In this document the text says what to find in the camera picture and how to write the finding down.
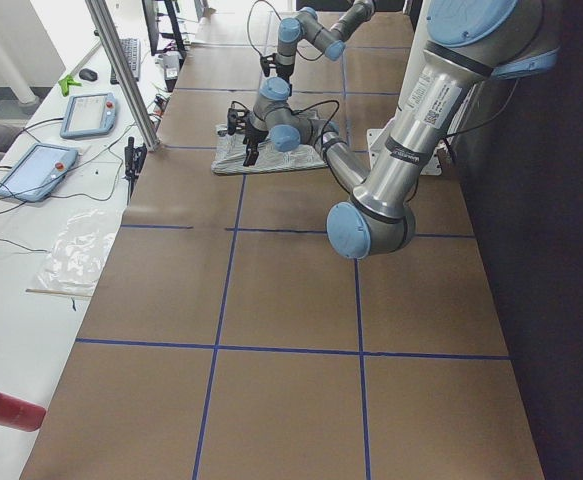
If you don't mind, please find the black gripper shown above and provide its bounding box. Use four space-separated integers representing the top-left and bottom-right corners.
227 101 268 167
259 53 293 83

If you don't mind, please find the blue white striped polo shirt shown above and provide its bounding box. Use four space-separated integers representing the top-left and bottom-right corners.
211 123 327 175

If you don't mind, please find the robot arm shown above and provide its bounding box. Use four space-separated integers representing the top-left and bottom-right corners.
227 1 563 259
260 0 376 83

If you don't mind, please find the black monitor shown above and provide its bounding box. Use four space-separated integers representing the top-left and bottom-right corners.
142 0 187 61

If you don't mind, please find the black spare gripper tool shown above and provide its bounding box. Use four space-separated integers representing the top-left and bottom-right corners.
124 136 148 203

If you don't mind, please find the black keyboard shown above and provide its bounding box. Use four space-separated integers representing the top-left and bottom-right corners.
119 38 142 81

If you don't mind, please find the far blue teach pendant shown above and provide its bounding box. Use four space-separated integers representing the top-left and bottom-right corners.
60 92 117 139

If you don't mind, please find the blue teach pendant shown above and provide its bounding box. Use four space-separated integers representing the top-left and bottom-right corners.
60 92 117 139
0 143 79 202

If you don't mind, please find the black computer mouse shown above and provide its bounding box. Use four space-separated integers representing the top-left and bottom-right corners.
79 68 98 82

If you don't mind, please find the green clip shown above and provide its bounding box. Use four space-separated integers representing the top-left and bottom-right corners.
58 74 82 97

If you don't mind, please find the clear plastic bag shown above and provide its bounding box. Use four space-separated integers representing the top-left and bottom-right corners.
26 209 122 298

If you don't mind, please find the near blue teach pendant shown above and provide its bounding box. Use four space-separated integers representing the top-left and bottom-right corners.
0 143 79 202

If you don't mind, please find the red cylinder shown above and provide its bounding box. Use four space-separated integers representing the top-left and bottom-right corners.
0 392 47 432

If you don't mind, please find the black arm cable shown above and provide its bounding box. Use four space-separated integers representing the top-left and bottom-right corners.
290 99 342 151
246 0 312 62

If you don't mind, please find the aluminium frame post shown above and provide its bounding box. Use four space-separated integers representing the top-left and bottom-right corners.
85 0 160 151

